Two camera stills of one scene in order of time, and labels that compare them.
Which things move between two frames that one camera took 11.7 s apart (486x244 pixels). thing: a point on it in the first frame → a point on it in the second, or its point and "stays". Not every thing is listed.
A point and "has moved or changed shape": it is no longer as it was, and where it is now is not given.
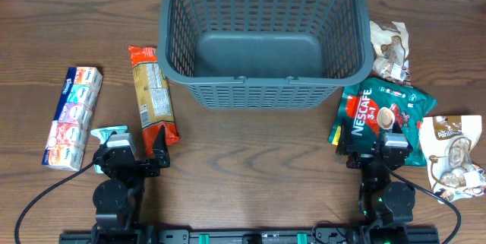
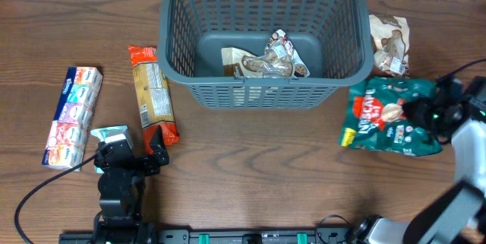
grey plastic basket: [265, 40] stays
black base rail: [235, 236] stays
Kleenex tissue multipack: [67, 142] stays
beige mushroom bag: [448, 141] has moved or changed shape
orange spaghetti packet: [154, 96] stays
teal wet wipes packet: [102, 134] stays
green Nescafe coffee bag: [370, 107] has moved or changed shape
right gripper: [365, 156] → [424, 112]
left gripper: [140, 166] stays
